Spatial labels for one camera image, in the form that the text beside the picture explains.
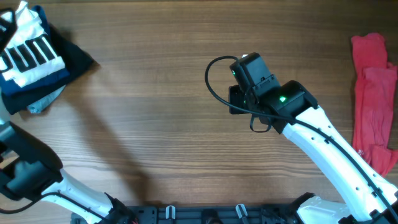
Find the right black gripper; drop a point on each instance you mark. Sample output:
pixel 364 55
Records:
pixel 233 95

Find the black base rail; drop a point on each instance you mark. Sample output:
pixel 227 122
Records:
pixel 265 214

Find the white printed t-shirt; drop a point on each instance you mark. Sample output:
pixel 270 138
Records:
pixel 28 53

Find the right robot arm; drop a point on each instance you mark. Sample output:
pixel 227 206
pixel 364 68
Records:
pixel 295 113

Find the red t-shirt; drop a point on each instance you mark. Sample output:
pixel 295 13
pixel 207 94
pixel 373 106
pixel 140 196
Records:
pixel 374 102

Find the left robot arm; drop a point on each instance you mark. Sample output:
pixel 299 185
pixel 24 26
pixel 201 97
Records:
pixel 37 174

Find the blue folded polo shirt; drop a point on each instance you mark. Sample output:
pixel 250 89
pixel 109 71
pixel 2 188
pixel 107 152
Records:
pixel 46 79

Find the grey folded shirt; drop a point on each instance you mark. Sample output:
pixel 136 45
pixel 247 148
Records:
pixel 40 105

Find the black folded shirt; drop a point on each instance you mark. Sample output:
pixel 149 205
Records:
pixel 77 63

